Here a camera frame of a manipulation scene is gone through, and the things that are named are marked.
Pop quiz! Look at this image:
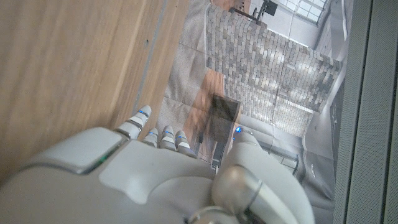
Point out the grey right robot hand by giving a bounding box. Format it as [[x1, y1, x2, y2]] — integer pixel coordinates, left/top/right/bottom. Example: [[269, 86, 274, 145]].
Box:
[[0, 105, 315, 224]]

